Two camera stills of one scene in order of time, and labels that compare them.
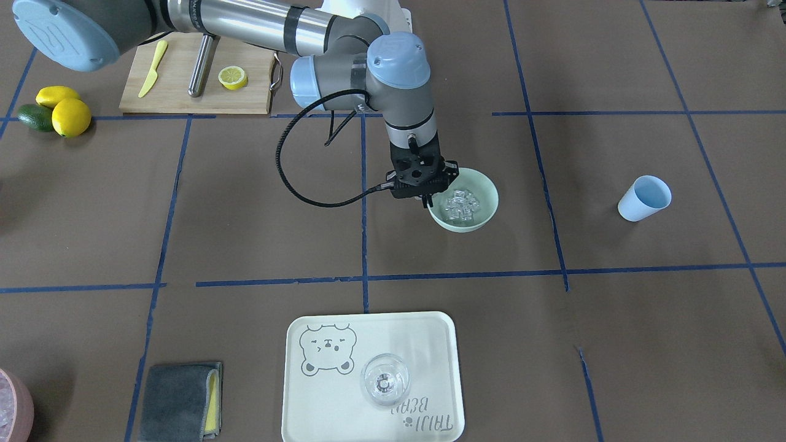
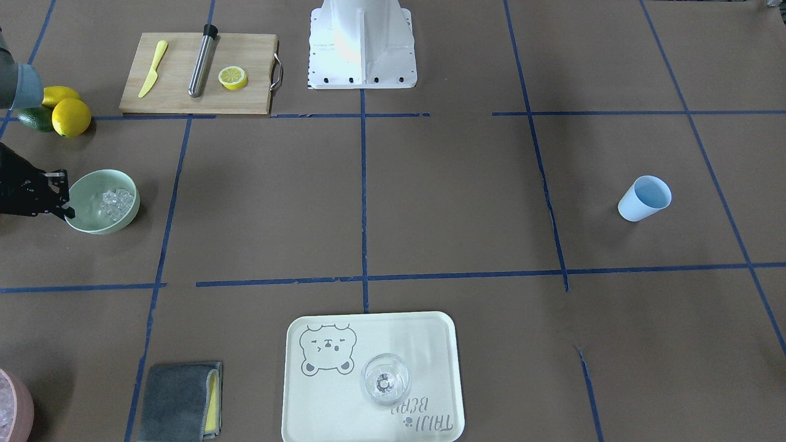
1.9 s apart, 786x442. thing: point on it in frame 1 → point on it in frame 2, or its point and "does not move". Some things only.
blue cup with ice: [646, 196] does not move
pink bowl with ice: [16, 410] does not move
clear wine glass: [385, 379] does not move
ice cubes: [462, 205] → [116, 203]
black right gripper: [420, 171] → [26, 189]
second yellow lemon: [48, 96] does not move
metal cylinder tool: [199, 77] does not move
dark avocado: [37, 116] does not move
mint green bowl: [469, 203] → [85, 197]
